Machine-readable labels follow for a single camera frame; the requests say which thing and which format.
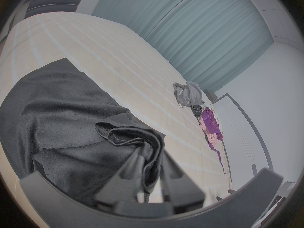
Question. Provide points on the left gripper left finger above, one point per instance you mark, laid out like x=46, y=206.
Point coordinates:
x=128, y=174

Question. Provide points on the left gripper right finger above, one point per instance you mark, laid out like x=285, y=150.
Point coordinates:
x=180, y=186

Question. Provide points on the black T-shirt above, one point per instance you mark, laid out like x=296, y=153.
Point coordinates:
x=71, y=115

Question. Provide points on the bed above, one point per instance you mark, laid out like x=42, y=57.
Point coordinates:
x=130, y=63

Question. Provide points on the pink garment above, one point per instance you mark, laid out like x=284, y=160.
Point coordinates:
x=204, y=127

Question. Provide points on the purple satin garment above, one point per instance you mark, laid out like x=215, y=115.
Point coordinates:
x=210, y=121

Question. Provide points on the black patterned garment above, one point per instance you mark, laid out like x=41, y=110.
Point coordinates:
x=196, y=110

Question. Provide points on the grey garment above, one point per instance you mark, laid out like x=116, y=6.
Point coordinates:
x=190, y=94

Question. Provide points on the grey bedside table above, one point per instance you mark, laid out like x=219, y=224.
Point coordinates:
x=211, y=96

